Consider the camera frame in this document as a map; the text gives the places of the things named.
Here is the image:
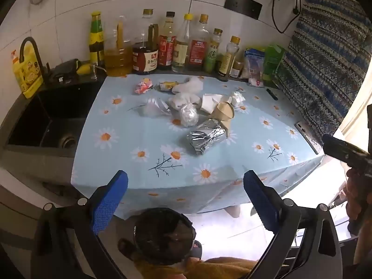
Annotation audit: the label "person's right hand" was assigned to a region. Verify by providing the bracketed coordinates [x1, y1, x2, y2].
[346, 169, 372, 227]

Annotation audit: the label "dark sauce jug with handle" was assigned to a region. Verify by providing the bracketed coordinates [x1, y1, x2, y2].
[132, 9, 159, 74]

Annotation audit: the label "small white crumpled paper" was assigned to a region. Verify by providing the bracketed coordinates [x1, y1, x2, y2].
[231, 91, 247, 108]

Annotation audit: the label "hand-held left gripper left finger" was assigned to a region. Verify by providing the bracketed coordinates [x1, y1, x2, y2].
[30, 170, 129, 279]

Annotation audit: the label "silver flat device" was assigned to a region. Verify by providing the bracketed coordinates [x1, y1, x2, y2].
[294, 120, 322, 155]

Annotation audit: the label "green label bottle gold cap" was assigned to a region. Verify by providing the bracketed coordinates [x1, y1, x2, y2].
[203, 28, 224, 74]

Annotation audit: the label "white paper napkin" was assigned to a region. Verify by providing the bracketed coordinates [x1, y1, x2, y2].
[200, 93, 224, 114]

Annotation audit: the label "clear jug of yellow oil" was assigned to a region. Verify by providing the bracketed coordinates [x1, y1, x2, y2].
[104, 15, 133, 76]

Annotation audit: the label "black faucet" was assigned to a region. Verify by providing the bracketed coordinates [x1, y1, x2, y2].
[19, 37, 48, 77]

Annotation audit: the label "clear plastic bag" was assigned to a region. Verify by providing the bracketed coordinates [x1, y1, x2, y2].
[128, 97, 172, 118]

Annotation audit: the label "black wire trash bin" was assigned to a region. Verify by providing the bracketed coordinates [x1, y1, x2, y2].
[133, 208, 196, 266]

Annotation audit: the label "blue daisy print tablecloth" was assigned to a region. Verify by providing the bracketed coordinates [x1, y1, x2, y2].
[70, 74, 324, 220]

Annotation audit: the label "black cloth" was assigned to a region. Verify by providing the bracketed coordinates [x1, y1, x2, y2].
[48, 59, 80, 82]

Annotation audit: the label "black sink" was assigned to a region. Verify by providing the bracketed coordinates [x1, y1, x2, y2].
[6, 83, 108, 152]

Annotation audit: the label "yellow wrapper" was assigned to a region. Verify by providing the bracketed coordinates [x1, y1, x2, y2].
[154, 81, 179, 92]

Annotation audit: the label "brown paper cup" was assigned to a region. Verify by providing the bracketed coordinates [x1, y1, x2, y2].
[209, 100, 235, 137]

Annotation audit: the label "clear bottle with yellow cap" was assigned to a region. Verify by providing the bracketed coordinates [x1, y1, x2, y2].
[172, 13, 194, 73]

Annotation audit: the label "clear snack bag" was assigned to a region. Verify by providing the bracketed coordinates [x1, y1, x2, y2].
[243, 48, 266, 87]

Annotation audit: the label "large white tissue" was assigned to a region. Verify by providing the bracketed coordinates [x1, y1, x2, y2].
[171, 76, 204, 95]

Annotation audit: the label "person's brown trousers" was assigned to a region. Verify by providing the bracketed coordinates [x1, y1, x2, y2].
[134, 257, 258, 279]

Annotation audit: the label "blue patterned cloth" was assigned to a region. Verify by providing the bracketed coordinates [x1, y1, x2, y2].
[275, 0, 372, 149]

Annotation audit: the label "black wall socket panel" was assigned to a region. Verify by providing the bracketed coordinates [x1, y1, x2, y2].
[224, 0, 263, 20]

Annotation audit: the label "red label bottle gold cap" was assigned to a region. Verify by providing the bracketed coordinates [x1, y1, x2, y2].
[187, 14, 210, 72]

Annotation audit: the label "silver foil bag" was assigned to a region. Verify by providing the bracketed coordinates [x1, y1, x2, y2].
[186, 119, 227, 155]

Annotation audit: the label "green carton box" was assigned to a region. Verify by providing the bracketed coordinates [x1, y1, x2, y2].
[262, 44, 287, 89]

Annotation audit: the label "black slipper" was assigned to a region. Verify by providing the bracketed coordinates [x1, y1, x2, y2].
[190, 240, 203, 259]
[118, 238, 137, 257]

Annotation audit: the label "small glass jar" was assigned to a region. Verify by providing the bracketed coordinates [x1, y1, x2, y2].
[231, 60, 244, 78]

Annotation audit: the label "red and white wrapper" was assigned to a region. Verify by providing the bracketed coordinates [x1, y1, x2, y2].
[134, 78, 153, 95]

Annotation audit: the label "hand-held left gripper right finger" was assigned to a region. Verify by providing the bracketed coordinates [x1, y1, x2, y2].
[243, 170, 343, 279]

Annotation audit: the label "small brown bottle yellow cap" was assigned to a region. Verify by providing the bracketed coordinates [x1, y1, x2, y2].
[218, 36, 241, 82]

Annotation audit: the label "green bottle with yellow cap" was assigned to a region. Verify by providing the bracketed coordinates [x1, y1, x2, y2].
[89, 12, 106, 66]

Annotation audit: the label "metal soap pump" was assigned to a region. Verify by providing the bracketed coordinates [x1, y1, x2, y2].
[90, 62, 106, 80]

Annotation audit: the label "white tissue wad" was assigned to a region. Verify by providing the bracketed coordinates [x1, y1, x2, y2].
[169, 92, 202, 111]

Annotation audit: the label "foil ball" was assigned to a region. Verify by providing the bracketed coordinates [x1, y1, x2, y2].
[179, 105, 199, 127]

